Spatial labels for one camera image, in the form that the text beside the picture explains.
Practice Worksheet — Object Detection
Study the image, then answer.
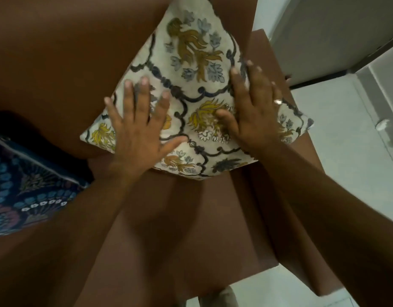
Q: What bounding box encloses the person's right hand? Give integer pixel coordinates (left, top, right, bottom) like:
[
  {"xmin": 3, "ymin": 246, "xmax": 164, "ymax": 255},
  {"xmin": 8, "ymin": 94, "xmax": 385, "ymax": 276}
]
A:
[{"xmin": 216, "ymin": 60, "xmax": 285, "ymax": 154}]

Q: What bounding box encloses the person's right forearm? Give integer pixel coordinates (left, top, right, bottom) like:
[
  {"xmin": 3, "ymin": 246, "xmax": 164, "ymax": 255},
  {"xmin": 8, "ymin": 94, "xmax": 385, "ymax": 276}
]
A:
[{"xmin": 251, "ymin": 142, "xmax": 393, "ymax": 307}]

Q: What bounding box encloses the person's foot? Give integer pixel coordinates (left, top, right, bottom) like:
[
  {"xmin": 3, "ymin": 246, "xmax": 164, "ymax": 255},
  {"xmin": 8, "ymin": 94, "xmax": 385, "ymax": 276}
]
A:
[{"xmin": 198, "ymin": 286, "xmax": 239, "ymax": 307}]

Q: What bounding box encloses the brown leather sofa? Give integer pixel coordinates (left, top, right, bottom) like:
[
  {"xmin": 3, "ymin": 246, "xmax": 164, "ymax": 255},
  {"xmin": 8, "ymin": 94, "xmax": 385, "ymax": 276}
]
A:
[{"xmin": 0, "ymin": 0, "xmax": 344, "ymax": 307}]

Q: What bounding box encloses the person's left forearm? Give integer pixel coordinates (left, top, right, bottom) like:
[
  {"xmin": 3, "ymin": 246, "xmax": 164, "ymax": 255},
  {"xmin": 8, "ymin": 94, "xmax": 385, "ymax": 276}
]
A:
[{"xmin": 40, "ymin": 163, "xmax": 160, "ymax": 307}]

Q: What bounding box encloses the white floral print cushion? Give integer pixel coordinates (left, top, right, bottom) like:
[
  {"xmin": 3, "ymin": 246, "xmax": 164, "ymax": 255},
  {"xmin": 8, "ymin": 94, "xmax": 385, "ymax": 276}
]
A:
[{"xmin": 80, "ymin": 0, "xmax": 314, "ymax": 181}]

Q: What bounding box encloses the white door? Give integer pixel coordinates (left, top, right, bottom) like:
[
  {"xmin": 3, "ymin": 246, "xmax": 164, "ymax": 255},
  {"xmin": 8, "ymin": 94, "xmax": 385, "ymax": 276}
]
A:
[{"xmin": 351, "ymin": 41, "xmax": 393, "ymax": 176}]

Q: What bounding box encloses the person's left hand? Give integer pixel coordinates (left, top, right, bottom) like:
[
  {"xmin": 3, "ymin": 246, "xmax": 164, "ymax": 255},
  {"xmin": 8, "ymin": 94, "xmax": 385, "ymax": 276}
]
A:
[{"xmin": 104, "ymin": 76, "xmax": 188, "ymax": 176}]

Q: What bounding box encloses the dark blue patterned cushion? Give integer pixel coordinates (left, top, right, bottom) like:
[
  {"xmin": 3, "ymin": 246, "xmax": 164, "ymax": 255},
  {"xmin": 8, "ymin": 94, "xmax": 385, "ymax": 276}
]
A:
[{"xmin": 0, "ymin": 131, "xmax": 92, "ymax": 237}]

